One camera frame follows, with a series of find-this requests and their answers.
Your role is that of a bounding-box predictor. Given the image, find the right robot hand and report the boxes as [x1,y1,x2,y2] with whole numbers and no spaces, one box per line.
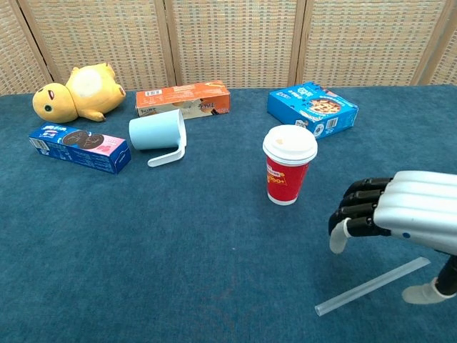
[328,170,457,305]

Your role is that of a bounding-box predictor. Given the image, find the transparent plastic straw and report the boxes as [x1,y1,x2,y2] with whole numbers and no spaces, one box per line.
[313,256,432,317]

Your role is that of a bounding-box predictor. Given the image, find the red paper cup white lid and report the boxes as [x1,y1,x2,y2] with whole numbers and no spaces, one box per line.
[262,124,318,207]

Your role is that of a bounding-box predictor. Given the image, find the blue chocolate chip cookie box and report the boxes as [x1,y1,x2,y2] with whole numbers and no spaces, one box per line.
[266,81,360,140]

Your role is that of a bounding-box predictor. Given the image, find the blue table cloth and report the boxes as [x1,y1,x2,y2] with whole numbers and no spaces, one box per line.
[0,84,457,343]

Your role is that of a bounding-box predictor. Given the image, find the woven bamboo folding screen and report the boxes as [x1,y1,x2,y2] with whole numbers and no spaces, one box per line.
[0,0,457,96]

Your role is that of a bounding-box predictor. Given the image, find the orange snack box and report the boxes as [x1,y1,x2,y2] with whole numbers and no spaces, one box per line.
[135,79,231,121]

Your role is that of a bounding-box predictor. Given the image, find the light blue plastic mug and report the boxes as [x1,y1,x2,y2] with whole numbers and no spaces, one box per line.
[128,109,188,169]

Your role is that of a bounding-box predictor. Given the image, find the long blue sandwich cookie box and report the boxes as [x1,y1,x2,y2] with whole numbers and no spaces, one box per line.
[28,121,132,175]

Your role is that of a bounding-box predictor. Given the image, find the yellow plush toy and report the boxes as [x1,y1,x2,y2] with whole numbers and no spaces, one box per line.
[31,62,127,124]

